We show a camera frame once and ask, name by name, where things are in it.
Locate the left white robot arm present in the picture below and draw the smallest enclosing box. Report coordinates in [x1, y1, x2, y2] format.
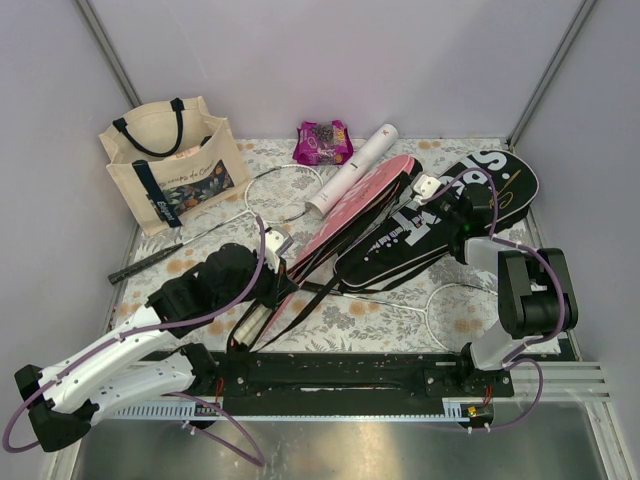
[14, 227, 295, 452]

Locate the purple snack packet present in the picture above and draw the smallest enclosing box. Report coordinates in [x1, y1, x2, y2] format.
[292, 120, 354, 166]

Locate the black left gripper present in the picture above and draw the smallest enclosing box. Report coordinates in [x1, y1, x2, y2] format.
[217, 248, 299, 310]

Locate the white cable duct strip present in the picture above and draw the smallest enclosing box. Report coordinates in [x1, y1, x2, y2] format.
[111, 400, 477, 423]

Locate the pink racket cover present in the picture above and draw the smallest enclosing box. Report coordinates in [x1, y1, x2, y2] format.
[227, 153, 424, 354]

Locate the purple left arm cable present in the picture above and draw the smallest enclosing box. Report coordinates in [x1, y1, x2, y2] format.
[2, 217, 266, 469]

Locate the black racket cover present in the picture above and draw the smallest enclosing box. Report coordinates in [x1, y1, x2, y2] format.
[333, 150, 539, 294]

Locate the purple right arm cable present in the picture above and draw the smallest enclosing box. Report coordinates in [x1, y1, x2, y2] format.
[434, 168, 571, 436]

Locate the pink frame badminton racket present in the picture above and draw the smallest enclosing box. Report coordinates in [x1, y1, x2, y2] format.
[233, 305, 272, 347]

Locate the white frame racket black handle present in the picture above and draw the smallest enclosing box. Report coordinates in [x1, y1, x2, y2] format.
[327, 283, 497, 353]

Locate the black frame badminton racket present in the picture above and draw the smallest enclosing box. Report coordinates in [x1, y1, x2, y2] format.
[108, 164, 324, 285]

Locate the beige canvas tote bag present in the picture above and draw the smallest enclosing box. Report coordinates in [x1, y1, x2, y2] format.
[99, 96, 251, 236]

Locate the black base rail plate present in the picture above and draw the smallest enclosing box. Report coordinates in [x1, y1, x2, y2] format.
[188, 350, 514, 421]

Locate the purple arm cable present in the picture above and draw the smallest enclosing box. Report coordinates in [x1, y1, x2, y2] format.
[2, 217, 266, 469]
[434, 168, 571, 436]

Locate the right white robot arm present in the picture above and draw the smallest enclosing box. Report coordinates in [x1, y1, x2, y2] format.
[412, 174, 578, 396]

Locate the white shuttlecock tube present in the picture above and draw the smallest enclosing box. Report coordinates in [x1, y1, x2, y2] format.
[305, 124, 399, 218]

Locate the floral patterned table mat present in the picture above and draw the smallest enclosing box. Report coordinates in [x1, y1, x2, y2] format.
[117, 139, 531, 352]

